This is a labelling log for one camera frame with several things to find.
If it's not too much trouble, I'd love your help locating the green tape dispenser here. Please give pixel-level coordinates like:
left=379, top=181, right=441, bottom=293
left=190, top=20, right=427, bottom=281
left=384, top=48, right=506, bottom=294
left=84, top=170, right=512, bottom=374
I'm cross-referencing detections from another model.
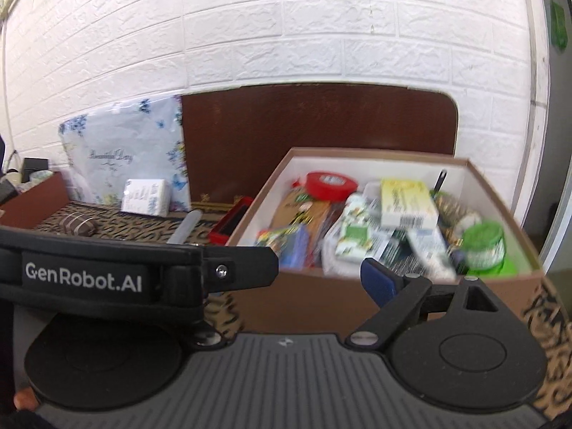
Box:
left=460, top=221, right=518, bottom=277

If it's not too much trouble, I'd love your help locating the red tape roll back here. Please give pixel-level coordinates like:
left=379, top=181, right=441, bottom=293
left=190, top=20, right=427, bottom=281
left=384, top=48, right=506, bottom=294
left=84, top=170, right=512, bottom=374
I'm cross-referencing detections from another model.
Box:
left=305, top=172, right=358, bottom=202

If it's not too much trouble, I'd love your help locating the white green hand cream tube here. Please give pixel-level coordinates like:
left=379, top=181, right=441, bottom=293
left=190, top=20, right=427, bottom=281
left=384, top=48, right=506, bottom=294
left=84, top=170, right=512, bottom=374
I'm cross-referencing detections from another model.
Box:
left=335, top=193, right=372, bottom=262

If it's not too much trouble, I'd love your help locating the person's left hand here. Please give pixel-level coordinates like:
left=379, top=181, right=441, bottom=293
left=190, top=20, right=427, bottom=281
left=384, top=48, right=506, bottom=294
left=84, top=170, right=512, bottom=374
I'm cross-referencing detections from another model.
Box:
left=14, top=388, right=39, bottom=411

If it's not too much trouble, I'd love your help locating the red shallow box lid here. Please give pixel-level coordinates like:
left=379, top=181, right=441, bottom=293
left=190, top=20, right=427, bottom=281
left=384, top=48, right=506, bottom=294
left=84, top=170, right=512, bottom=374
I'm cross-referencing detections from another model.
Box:
left=207, top=197, right=254, bottom=246

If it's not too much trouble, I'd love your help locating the translucent white plastic case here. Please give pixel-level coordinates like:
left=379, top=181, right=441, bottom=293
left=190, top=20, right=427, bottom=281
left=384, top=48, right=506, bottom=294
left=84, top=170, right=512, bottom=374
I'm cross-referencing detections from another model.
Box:
left=167, top=209, right=203, bottom=245

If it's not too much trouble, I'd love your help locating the brown striped pouch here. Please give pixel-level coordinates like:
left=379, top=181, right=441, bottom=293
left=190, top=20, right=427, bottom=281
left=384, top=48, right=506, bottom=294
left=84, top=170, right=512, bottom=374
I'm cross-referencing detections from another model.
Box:
left=58, top=212, right=98, bottom=237

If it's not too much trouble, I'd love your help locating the white tissue pack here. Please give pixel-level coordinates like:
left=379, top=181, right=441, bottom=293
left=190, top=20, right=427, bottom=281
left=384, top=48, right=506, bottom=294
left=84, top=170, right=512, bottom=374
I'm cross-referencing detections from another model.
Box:
left=120, top=179, right=171, bottom=218

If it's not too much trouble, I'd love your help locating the yellow white carton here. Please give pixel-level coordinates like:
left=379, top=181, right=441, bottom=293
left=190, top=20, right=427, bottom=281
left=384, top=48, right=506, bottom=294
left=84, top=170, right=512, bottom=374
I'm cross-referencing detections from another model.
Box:
left=380, top=178, right=439, bottom=230

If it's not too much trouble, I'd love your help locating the brown cardboard box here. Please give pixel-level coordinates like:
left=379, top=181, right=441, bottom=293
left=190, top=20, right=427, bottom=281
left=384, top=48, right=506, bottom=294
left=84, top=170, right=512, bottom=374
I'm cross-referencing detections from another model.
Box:
left=229, top=148, right=544, bottom=338

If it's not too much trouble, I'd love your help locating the brown open box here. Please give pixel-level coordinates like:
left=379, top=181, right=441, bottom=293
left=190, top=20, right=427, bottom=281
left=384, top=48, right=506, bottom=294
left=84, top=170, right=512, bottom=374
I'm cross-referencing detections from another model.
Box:
left=0, top=172, right=70, bottom=230

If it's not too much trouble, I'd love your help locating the dark brown wooden board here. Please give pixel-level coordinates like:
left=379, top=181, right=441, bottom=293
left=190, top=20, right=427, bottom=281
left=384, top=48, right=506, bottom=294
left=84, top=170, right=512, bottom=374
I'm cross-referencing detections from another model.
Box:
left=182, top=82, right=459, bottom=203

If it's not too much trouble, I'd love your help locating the white floral gift bag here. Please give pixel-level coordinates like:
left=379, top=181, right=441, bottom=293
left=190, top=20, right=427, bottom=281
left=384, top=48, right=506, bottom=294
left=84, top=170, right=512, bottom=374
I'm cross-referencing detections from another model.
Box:
left=58, top=95, right=191, bottom=212

